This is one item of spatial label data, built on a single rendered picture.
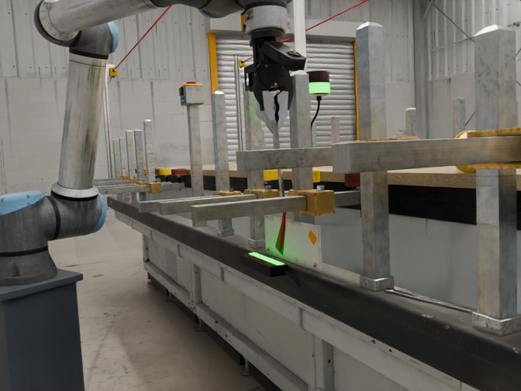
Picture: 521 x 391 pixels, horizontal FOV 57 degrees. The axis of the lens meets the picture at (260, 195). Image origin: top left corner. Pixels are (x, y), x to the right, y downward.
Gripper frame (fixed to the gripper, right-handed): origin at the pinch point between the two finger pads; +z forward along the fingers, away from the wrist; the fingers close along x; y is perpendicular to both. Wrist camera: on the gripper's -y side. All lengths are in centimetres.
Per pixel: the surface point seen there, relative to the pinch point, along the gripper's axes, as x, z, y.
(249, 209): 8.5, 16.5, -2.8
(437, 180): -25.2, 12.6, -20.4
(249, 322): -31, 76, 91
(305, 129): -7.8, 0.4, 1.0
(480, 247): -6, 20, -46
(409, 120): -115, -7, 82
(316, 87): -10.8, -8.7, 0.2
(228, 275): -8, 45, 54
